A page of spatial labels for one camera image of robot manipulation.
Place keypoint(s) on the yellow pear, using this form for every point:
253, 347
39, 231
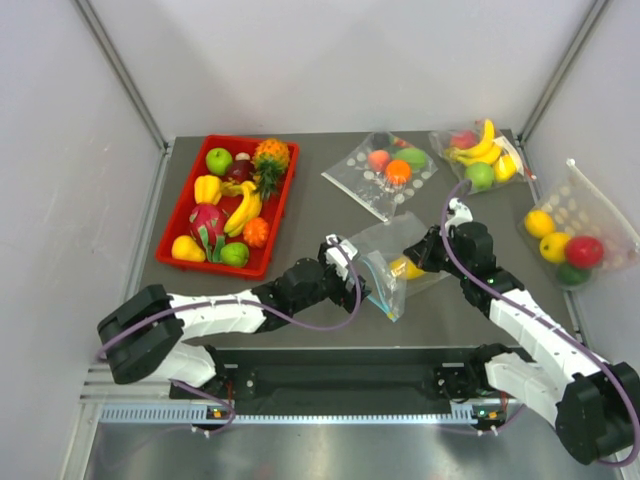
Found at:
185, 248

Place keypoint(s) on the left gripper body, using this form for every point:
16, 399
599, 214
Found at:
335, 285

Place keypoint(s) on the yellow banana bunch in bin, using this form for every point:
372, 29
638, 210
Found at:
248, 209

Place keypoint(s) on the pink dragon fruit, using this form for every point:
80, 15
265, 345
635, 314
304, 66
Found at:
206, 227

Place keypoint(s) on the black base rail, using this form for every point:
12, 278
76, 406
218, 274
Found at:
433, 375

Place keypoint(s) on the dotted bag with lemons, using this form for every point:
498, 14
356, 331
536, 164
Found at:
577, 234

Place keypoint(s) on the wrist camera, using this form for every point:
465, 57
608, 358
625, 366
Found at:
340, 253
457, 213

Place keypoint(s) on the zip bag with bananas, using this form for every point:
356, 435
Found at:
481, 156

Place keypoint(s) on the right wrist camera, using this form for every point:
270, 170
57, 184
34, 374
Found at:
457, 213

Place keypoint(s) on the yellow bell pepper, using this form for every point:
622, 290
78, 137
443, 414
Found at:
207, 189

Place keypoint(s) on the small orange pumpkin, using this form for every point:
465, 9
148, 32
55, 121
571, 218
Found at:
256, 232

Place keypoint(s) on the blue zip top bag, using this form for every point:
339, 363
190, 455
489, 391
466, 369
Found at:
379, 245

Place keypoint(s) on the toy pineapple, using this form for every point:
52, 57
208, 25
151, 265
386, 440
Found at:
271, 160

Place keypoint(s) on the yellow lemon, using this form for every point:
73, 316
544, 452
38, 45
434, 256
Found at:
403, 268

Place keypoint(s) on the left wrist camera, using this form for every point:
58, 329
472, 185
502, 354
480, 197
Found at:
340, 253

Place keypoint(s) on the dark red mangosteen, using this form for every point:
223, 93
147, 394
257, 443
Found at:
241, 169

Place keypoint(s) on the green apple in bin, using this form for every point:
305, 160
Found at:
218, 161

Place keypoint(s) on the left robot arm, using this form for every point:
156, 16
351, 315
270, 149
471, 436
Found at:
148, 337

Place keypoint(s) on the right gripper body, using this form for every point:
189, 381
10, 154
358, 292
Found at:
435, 256

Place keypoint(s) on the grey cable duct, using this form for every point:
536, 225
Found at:
203, 414

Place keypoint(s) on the dotted zip bag with fruit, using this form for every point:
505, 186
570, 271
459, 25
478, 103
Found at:
382, 172

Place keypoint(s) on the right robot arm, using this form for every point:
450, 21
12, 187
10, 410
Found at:
592, 405

